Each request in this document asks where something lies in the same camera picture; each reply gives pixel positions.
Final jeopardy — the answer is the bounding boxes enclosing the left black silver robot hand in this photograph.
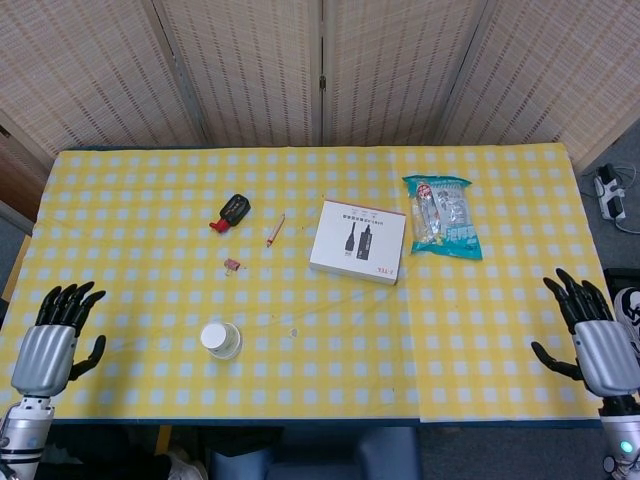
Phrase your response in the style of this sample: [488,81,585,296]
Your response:
[9,280,108,399]

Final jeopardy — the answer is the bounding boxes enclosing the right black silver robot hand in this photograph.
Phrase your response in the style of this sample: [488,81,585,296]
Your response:
[530,267,640,401]

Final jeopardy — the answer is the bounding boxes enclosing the white paper cup flower print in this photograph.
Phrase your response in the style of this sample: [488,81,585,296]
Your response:
[199,322,241,359]
[207,324,244,362]

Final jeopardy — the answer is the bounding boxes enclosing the white power strip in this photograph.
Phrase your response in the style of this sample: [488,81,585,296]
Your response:
[593,163,629,222]

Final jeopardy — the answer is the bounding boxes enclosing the teal snack bag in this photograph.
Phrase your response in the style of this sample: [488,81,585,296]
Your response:
[402,173,485,262]

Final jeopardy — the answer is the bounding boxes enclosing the black red handheld device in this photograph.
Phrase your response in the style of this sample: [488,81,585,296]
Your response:
[208,193,252,234]

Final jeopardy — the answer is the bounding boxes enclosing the yellow white checkered tablecloth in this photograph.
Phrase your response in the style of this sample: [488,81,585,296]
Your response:
[0,143,614,422]

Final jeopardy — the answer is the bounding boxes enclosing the short wooden pencil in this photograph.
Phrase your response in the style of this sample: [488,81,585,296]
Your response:
[265,212,287,248]

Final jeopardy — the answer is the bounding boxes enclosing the woven folding screen panel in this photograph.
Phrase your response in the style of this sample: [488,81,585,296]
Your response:
[153,0,322,148]
[322,0,482,147]
[439,0,640,169]
[0,0,207,157]

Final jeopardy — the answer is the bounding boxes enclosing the white power cable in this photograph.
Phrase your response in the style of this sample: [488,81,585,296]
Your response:
[613,163,640,235]

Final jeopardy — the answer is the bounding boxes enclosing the white cable adapter box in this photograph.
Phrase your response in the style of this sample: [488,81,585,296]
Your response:
[308,199,408,287]

